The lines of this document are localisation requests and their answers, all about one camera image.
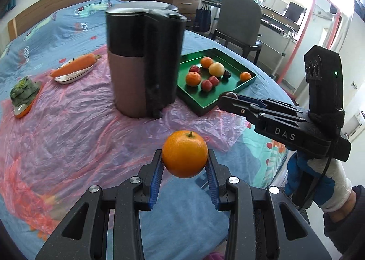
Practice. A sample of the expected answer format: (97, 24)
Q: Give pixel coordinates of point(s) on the small mandarin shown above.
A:
(245, 76)

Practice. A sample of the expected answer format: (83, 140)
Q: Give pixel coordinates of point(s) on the green metal tray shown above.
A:
(201, 102)

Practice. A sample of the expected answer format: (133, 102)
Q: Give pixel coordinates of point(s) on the black copper electric kettle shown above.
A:
(144, 42)

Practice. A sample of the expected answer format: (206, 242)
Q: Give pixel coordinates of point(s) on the grey office chair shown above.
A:
(239, 22)

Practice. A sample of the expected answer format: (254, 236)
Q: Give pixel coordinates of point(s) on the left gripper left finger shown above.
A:
(82, 234)

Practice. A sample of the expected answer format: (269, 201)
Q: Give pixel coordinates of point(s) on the right forearm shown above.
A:
(347, 235)

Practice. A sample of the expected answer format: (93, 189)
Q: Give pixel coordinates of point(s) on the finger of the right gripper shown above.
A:
(245, 100)
(232, 105)

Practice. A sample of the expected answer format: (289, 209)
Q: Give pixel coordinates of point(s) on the orange oval dish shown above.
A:
(22, 110)

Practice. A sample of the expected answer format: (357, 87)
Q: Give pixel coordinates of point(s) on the pink plastic sheet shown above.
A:
(74, 137)

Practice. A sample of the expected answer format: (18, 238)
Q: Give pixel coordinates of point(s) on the yellow pear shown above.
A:
(216, 69)

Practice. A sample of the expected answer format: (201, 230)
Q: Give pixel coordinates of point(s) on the right white blue gloved hand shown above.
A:
(332, 187)

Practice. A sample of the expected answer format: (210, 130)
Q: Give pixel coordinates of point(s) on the dark plum front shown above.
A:
(226, 75)

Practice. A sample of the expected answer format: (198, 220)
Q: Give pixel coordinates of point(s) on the dark blue tote bag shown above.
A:
(202, 20)

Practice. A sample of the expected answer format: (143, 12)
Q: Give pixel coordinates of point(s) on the white patterned plate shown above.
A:
(74, 76)

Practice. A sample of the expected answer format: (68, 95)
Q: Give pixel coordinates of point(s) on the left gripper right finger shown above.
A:
(263, 223)

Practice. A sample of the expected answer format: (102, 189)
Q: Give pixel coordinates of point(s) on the blue cartoon bed sheet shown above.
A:
(78, 30)

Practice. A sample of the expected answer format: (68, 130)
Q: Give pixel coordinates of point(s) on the carrot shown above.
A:
(83, 62)

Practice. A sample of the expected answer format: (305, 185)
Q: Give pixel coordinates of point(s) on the green bok choy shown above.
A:
(24, 91)

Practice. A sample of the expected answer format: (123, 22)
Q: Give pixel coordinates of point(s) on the dark plum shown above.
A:
(231, 95)
(226, 75)

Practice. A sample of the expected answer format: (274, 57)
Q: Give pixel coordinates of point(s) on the large front mandarin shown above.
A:
(193, 79)

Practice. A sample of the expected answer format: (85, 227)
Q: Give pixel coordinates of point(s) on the dark plum back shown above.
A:
(231, 95)

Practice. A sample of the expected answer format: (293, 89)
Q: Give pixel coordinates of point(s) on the red plum front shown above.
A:
(195, 69)

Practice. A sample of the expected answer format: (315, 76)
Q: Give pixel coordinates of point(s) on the red plum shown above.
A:
(195, 69)
(206, 86)
(214, 81)

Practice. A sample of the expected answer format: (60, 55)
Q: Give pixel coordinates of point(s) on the desk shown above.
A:
(275, 22)

